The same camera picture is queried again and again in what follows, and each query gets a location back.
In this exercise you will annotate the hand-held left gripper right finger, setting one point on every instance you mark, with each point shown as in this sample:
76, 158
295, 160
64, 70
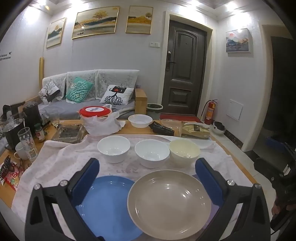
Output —
208, 180

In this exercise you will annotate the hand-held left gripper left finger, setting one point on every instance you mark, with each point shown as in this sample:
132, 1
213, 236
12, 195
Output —
89, 176

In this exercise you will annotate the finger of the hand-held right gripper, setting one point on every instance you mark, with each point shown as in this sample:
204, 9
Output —
266, 166

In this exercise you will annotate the blue plate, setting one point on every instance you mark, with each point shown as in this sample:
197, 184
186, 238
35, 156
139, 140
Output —
104, 208

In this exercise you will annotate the tall white ceramic bowl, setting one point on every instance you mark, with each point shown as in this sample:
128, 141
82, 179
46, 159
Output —
113, 148

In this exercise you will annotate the cream ceramic bowl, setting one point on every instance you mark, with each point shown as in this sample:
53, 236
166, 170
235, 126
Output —
183, 151

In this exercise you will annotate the beige plate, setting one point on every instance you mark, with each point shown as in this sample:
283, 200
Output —
168, 204

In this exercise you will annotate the wide white ceramic bowl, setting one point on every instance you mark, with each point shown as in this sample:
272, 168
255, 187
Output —
151, 153

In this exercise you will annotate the person's right hand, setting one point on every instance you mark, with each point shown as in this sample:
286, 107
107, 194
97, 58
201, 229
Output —
275, 208

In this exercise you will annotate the white pink dotted cloth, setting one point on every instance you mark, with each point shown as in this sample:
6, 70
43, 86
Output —
57, 162

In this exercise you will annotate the clear glass tray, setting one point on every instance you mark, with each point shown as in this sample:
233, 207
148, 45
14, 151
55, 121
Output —
68, 133

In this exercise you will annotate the white plastic bag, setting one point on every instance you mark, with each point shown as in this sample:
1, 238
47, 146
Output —
101, 127

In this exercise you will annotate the gold brown packet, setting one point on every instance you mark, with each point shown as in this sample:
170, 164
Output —
195, 131

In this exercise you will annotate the white and black helmet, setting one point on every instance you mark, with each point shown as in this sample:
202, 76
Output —
218, 128

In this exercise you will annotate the red lidded container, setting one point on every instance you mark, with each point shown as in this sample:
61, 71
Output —
94, 111

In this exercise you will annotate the spice jar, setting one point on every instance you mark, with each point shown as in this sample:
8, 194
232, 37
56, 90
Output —
39, 133

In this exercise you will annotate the clear wine glass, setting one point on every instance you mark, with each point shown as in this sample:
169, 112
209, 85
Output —
54, 118

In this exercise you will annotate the red fire extinguisher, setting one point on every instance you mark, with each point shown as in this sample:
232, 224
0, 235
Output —
210, 112

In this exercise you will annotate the red doormat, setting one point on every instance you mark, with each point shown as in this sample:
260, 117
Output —
180, 117

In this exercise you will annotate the black packet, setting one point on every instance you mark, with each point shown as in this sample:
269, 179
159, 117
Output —
161, 129

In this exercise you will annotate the tall printed drinking glass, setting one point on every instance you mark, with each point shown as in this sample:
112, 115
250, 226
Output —
27, 144

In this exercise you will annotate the grey sofa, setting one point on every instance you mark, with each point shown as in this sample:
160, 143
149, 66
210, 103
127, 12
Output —
62, 109

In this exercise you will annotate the white mug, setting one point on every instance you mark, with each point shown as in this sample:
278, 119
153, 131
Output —
20, 151

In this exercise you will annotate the white plastic disposable bowl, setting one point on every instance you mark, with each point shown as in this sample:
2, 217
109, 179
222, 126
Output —
140, 121

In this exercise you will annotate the red packet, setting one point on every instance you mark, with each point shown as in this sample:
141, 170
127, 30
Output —
12, 179

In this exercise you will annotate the black kettle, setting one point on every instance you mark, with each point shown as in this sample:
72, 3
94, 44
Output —
32, 115

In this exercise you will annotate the black hair clip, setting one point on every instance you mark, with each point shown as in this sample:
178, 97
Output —
5, 168

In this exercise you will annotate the white tree print pillow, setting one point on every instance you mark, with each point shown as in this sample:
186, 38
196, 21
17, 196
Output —
116, 95

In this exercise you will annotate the teal leaf print pillow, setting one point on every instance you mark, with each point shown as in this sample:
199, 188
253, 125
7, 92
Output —
79, 90

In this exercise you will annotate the black pot with glass lid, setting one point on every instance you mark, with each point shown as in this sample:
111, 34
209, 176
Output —
12, 132

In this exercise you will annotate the dark trash bin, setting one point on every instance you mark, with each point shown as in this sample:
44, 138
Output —
154, 110

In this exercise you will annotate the black and white pillow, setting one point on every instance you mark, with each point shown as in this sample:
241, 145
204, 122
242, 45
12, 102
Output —
49, 91

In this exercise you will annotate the white lace sofa cover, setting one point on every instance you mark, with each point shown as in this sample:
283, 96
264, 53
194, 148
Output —
115, 77

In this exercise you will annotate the rolled bamboo mat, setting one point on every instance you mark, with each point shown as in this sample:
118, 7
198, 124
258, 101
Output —
41, 74

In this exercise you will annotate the dark entrance door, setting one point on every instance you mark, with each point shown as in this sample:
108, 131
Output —
185, 69

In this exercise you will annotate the white framed mountain painting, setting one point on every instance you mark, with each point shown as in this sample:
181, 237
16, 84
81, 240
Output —
238, 40

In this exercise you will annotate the small framed mountain painting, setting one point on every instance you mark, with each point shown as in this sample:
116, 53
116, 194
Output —
55, 32

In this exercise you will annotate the large framed landscape painting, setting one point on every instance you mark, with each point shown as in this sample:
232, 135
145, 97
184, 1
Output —
94, 22

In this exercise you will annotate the medium framed golden painting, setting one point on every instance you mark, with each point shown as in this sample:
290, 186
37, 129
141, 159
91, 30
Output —
138, 19

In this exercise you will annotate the white wall panel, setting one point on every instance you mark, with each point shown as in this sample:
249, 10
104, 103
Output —
234, 110

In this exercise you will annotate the white light switch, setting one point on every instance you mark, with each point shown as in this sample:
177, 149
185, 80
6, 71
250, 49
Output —
154, 44

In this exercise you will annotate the wall text sticker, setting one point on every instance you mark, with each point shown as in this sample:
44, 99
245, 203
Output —
5, 55

